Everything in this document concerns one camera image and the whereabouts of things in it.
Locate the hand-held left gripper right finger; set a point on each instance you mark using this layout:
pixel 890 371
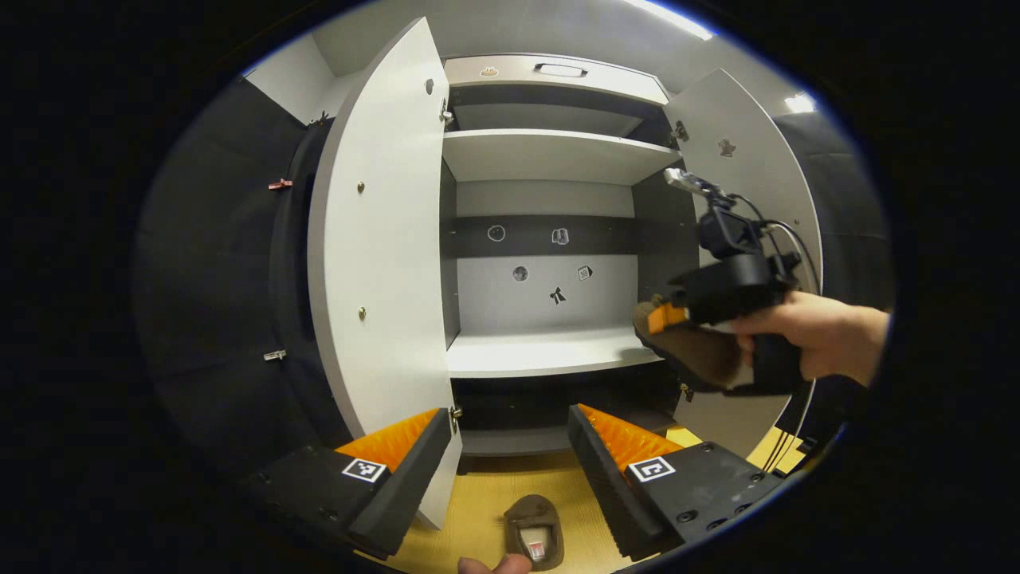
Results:
pixel 610 478

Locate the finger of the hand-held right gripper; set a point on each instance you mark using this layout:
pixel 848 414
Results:
pixel 665 317

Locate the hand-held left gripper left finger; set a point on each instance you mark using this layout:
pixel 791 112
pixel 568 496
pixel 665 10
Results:
pixel 410 470

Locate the brown fuzzy shoe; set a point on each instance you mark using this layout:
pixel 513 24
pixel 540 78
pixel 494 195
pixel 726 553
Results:
pixel 532 530
pixel 697 351

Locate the grey shoe cabinet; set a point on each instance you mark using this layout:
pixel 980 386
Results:
pixel 550 351

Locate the grey cabinet door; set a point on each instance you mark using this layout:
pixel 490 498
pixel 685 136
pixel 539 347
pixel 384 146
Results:
pixel 757 159
pixel 382 239

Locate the metal door hinge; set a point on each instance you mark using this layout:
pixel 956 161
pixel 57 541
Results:
pixel 446 113
pixel 686 392
pixel 455 418
pixel 680 131

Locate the grey cabinet drawer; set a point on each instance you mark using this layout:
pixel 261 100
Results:
pixel 558 80

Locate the black backdrop cloth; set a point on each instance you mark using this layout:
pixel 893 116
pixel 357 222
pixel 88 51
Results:
pixel 845 223
pixel 207 279

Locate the white clip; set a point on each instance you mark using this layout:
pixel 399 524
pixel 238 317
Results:
pixel 275 355

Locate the ceiling light panel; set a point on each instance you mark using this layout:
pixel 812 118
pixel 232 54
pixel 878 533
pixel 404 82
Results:
pixel 799 103

